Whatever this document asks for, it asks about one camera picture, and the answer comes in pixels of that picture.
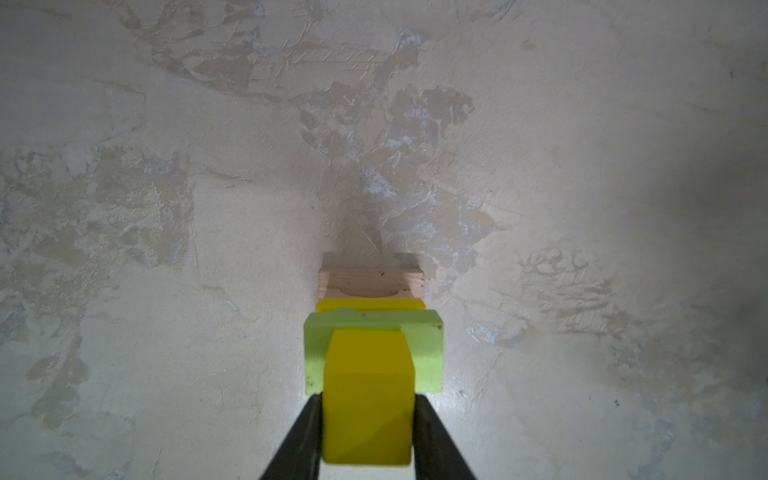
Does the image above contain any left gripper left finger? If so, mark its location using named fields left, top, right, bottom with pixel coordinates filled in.
left=260, top=394, right=323, bottom=480

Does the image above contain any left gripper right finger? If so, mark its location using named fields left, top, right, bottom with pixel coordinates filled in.
left=412, top=394, right=476, bottom=480

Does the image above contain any yellow cube block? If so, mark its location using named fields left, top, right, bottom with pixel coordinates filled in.
left=321, top=327, right=416, bottom=467

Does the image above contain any green rectangular block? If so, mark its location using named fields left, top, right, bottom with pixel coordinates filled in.
left=303, top=308, right=445, bottom=395

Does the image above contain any natural wood block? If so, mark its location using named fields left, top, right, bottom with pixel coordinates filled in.
left=318, top=268, right=426, bottom=300

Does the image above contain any yellow rectangular block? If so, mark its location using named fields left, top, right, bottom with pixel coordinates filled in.
left=315, top=298, right=426, bottom=313

